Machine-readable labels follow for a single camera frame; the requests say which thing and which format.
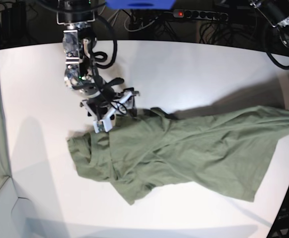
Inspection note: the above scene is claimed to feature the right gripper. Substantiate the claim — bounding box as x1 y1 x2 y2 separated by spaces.
79 88 140 120

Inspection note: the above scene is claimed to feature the green t-shirt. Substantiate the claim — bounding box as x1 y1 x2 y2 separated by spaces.
67 106 289 204

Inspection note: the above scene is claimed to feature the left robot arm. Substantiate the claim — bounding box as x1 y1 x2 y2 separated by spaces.
249 0 289 70

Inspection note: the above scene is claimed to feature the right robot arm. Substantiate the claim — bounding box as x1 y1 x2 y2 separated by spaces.
57 0 138 122

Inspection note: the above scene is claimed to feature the blue plastic bin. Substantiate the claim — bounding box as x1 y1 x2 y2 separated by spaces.
106 0 176 9

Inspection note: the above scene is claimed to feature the black power strip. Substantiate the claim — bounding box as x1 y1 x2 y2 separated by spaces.
172 9 229 22

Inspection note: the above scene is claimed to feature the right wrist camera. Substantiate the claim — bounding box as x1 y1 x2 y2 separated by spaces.
92 118 115 133

